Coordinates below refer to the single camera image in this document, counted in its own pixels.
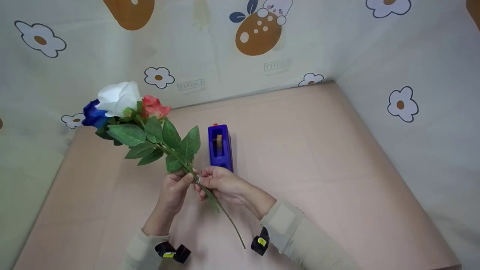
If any person's right hand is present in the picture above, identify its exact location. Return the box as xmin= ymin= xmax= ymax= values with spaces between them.
xmin=193 ymin=166 xmax=260 ymax=207

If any person's left hand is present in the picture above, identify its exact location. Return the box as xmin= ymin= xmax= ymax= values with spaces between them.
xmin=158 ymin=169 xmax=196 ymax=218

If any pink artificial rose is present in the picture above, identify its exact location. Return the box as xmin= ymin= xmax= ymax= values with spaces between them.
xmin=141 ymin=94 xmax=220 ymax=213

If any white artificial rose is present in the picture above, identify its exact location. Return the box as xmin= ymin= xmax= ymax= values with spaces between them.
xmin=96 ymin=81 xmax=247 ymax=249

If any blue artificial rose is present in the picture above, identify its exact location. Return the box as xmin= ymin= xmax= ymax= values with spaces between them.
xmin=81 ymin=99 xmax=220 ymax=213

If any blue tape dispenser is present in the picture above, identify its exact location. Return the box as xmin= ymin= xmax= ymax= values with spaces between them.
xmin=207 ymin=123 xmax=234 ymax=173

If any black wrist band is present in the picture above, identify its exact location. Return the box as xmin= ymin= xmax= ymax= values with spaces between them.
xmin=250 ymin=226 xmax=271 ymax=257
xmin=154 ymin=241 xmax=192 ymax=264

